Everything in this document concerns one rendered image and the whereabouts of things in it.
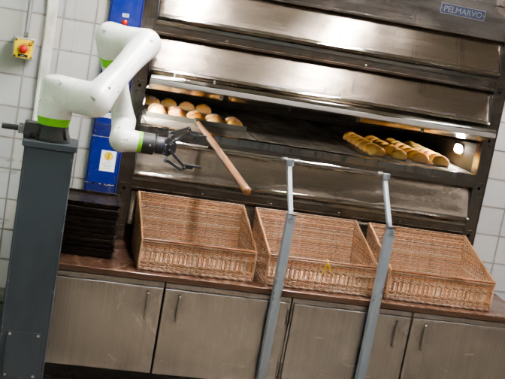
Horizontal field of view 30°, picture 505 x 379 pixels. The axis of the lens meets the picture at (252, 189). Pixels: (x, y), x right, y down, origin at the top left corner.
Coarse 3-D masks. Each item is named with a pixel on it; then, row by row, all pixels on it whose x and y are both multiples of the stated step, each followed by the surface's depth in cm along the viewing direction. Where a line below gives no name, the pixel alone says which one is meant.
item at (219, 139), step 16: (144, 128) 469; (160, 128) 470; (176, 128) 477; (224, 144) 477; (240, 144) 478; (256, 144) 480; (272, 144) 481; (336, 160) 488; (352, 160) 490; (368, 160) 491; (384, 160) 496; (448, 176) 500; (464, 176) 502
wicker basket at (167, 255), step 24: (144, 192) 471; (144, 216) 471; (168, 216) 473; (192, 216) 476; (216, 216) 479; (240, 216) 482; (144, 240) 428; (168, 240) 473; (192, 240) 476; (216, 240) 478; (240, 240) 477; (144, 264) 431; (168, 264) 433; (192, 264) 436; (216, 264) 438; (240, 264) 440
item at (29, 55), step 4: (16, 36) 445; (16, 40) 443; (20, 40) 444; (24, 40) 444; (28, 40) 444; (32, 40) 445; (16, 44) 444; (20, 44) 444; (24, 44) 444; (28, 44) 445; (32, 44) 445; (16, 48) 444; (28, 48) 445; (32, 48) 445; (12, 52) 445; (16, 52) 445; (28, 52) 445; (32, 52) 446; (12, 56) 445; (16, 56) 445; (20, 56) 445; (24, 56) 446; (28, 56) 446; (32, 56) 446; (32, 60) 447
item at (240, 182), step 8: (200, 128) 479; (208, 136) 448; (216, 144) 424; (216, 152) 411; (224, 160) 389; (232, 168) 369; (232, 176) 362; (240, 176) 355; (240, 184) 342; (248, 192) 335
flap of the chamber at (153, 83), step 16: (160, 80) 451; (208, 96) 471; (224, 96) 463; (240, 96) 459; (256, 96) 460; (304, 112) 482; (320, 112) 474; (336, 112) 468; (352, 112) 470; (400, 128) 494; (416, 128) 485; (432, 128) 478; (448, 128) 479
